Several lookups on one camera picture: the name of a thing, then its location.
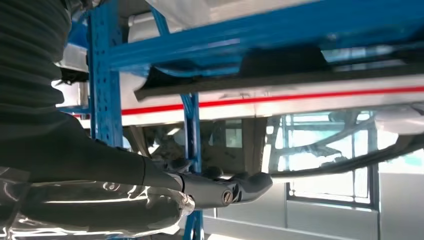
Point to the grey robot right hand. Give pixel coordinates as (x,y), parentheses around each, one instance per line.
(82,165)

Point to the blue metal shelf rack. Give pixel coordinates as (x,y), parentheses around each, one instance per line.
(102,82)

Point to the white car with red stripe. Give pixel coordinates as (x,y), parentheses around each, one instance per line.
(298,106)

